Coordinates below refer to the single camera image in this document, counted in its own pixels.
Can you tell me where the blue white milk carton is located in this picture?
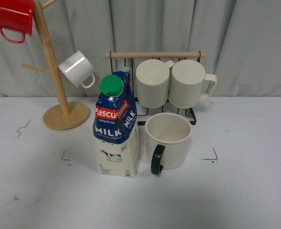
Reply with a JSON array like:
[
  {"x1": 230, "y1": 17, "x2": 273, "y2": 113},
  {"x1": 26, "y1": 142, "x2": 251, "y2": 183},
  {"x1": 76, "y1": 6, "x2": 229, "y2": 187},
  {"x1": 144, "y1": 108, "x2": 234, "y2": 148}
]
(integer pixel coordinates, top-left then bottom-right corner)
[{"x1": 93, "y1": 68, "x2": 139, "y2": 177}]

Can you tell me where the cream mug black handle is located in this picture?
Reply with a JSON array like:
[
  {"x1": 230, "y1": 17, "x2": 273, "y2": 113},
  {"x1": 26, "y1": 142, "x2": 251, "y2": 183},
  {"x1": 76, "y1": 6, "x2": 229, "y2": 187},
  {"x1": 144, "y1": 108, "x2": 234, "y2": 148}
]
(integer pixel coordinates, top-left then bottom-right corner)
[{"x1": 145, "y1": 113, "x2": 192, "y2": 176}]

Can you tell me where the cream ribbed mug left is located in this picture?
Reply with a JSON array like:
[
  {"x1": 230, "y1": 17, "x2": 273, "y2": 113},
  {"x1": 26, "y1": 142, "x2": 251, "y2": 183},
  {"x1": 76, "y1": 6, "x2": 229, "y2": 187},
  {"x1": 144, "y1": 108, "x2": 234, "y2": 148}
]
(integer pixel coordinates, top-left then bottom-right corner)
[{"x1": 136, "y1": 59, "x2": 175, "y2": 108}]

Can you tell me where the cream ribbed mug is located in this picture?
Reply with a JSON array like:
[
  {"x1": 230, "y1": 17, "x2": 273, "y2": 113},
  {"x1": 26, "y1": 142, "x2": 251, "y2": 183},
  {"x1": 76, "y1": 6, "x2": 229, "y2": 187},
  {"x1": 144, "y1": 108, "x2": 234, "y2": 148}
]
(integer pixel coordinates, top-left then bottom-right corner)
[
  {"x1": 136, "y1": 59, "x2": 175, "y2": 108},
  {"x1": 168, "y1": 60, "x2": 217, "y2": 109}
]

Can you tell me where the cream ribbed mug right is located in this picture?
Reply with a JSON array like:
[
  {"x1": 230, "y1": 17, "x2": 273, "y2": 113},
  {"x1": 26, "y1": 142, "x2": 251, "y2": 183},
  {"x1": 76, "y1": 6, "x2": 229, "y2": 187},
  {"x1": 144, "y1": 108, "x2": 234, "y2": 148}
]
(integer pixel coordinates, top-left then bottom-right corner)
[{"x1": 168, "y1": 60, "x2": 217, "y2": 109}]

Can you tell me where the wooden mug tree stand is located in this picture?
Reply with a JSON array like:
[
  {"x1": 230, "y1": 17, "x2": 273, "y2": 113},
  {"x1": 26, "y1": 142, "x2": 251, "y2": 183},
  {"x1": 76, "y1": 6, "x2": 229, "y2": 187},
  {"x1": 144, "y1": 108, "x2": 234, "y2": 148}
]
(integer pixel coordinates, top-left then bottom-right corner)
[{"x1": 22, "y1": 0, "x2": 90, "y2": 130}]

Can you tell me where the white ceramic mug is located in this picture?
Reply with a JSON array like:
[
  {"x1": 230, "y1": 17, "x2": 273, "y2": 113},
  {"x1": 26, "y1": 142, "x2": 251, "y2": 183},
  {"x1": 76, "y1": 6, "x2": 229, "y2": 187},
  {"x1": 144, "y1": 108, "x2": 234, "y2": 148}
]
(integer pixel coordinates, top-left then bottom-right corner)
[{"x1": 58, "y1": 51, "x2": 95, "y2": 89}]

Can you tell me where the red metal mug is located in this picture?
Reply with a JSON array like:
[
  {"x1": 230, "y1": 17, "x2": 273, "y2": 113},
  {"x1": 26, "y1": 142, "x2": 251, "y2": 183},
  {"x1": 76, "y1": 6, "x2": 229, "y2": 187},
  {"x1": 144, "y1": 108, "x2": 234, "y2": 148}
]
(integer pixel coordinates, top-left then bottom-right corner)
[{"x1": 0, "y1": 0, "x2": 33, "y2": 43}]

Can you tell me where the black wire cup rack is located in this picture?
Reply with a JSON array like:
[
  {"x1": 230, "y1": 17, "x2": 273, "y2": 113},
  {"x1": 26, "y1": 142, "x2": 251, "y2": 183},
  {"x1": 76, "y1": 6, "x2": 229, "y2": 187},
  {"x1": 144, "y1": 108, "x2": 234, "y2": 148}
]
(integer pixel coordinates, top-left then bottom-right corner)
[{"x1": 105, "y1": 51, "x2": 206, "y2": 126}]

